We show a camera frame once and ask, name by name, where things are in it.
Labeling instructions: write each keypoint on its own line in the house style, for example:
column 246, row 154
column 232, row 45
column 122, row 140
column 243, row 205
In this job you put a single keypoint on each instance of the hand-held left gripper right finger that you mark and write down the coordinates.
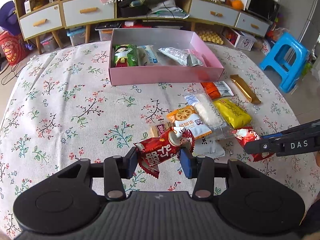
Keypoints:
column 186, row 165

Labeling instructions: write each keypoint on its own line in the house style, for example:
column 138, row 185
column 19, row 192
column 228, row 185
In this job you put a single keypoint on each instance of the white and orange biscuit packet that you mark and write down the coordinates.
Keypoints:
column 187, row 121

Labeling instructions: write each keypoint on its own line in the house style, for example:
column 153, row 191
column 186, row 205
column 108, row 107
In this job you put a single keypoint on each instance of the red box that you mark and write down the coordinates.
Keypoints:
column 135, row 24

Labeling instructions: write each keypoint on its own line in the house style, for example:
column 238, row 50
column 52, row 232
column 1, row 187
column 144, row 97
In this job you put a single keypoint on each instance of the blue plastic stool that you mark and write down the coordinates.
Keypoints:
column 285, row 60

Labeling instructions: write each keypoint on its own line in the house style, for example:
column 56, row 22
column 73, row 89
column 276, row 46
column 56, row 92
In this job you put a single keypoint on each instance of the floral tablecloth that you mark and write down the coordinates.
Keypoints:
column 75, row 100

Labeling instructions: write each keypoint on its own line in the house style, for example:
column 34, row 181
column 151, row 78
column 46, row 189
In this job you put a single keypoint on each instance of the clear bin with blue lid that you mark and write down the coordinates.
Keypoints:
column 75, row 37

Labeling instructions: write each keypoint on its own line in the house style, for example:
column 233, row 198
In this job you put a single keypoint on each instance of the long wooden cabinet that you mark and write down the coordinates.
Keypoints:
column 130, row 21

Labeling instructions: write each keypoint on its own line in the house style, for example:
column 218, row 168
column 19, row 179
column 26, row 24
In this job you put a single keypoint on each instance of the orange and silver snack packet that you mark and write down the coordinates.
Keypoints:
column 216, row 88

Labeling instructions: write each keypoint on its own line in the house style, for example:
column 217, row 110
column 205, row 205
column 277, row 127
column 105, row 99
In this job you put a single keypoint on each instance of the pink cardboard box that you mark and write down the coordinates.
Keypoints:
column 160, row 75

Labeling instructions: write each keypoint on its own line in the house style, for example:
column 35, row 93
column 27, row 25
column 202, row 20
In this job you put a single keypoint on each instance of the green snack packet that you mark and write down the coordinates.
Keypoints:
column 125, row 55

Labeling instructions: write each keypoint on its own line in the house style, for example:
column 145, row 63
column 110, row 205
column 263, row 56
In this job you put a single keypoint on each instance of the small white box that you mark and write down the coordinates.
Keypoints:
column 27, row 5

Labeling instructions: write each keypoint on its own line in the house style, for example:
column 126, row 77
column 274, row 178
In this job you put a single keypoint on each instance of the plain white snack packet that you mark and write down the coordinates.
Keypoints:
column 210, row 148

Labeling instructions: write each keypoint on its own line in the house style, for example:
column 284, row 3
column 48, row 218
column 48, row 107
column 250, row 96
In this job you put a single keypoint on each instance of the orange fruit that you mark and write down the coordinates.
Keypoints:
column 237, row 4

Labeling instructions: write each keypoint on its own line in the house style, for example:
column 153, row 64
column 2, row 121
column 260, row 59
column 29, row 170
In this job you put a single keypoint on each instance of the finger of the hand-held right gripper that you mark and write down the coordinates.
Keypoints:
column 271, row 136
column 258, row 147

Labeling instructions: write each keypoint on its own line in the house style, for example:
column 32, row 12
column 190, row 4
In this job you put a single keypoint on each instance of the pile of papers and bags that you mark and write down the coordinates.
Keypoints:
column 170, row 8

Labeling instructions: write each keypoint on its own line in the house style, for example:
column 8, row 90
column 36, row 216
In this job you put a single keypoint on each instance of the red printed bag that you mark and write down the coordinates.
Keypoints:
column 11, row 48

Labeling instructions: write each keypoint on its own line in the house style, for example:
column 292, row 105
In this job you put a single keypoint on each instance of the white and blue snack packet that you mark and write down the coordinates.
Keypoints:
column 148, row 55

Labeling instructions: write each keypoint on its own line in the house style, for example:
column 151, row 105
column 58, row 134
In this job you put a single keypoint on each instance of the white printed snack packet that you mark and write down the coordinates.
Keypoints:
column 175, row 55

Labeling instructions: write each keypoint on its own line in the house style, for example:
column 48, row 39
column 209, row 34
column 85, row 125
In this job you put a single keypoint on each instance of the clear rice cracker packet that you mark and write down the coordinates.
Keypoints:
column 208, row 111

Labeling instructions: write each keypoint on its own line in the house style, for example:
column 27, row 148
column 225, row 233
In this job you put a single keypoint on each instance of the black flat device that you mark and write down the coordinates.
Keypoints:
column 107, row 25

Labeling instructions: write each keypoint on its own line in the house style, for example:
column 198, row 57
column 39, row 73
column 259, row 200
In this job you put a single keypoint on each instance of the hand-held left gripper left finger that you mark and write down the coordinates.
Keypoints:
column 130, row 165

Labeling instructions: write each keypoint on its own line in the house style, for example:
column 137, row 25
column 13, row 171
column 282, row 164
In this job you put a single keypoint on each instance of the microwave oven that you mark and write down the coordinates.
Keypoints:
column 263, row 3

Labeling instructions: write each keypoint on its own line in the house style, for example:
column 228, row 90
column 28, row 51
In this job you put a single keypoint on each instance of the small beige snack packet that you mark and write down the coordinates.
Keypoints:
column 157, row 129

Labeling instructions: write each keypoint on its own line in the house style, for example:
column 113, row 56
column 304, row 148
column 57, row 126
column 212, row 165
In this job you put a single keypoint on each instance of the red snack packet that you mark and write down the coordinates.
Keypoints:
column 245, row 135
column 155, row 152

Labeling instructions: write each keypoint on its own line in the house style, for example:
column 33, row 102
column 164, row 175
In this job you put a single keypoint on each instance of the clear bin with orange contents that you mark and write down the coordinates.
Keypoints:
column 105, row 33

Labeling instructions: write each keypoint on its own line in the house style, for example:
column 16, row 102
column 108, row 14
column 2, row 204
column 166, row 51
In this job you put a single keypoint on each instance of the small clear storage bin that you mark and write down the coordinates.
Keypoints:
column 50, row 45

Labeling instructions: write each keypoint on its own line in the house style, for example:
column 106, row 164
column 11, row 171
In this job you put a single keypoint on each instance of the gold snack bar packet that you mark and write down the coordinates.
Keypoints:
column 245, row 88

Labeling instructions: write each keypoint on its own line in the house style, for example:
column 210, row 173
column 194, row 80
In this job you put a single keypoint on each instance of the black storage case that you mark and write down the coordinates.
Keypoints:
column 130, row 8

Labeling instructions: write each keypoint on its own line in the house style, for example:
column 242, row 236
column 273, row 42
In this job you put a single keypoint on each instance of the yellow snack packet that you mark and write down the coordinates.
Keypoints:
column 231, row 113

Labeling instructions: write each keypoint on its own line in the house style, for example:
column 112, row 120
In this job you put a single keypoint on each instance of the purple round object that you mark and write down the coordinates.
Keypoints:
column 8, row 17

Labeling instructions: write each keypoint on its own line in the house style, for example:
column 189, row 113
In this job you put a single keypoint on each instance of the yellow egg tray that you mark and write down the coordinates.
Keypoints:
column 211, row 37

